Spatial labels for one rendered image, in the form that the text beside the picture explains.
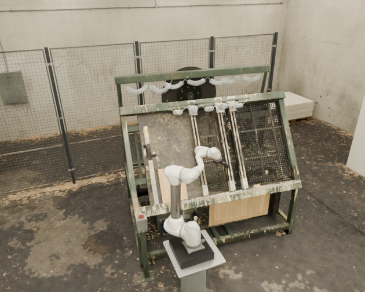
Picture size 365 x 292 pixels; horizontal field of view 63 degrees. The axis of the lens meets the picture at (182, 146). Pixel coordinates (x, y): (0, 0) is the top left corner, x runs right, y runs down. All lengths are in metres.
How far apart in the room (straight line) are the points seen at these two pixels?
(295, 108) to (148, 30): 4.27
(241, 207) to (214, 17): 5.75
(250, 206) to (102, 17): 5.55
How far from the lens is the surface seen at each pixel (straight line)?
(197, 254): 3.12
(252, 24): 9.38
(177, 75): 4.09
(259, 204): 4.45
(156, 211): 3.61
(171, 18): 8.27
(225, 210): 4.24
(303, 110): 8.63
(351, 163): 6.74
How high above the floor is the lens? 3.08
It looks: 26 degrees down
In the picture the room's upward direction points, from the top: 1 degrees counter-clockwise
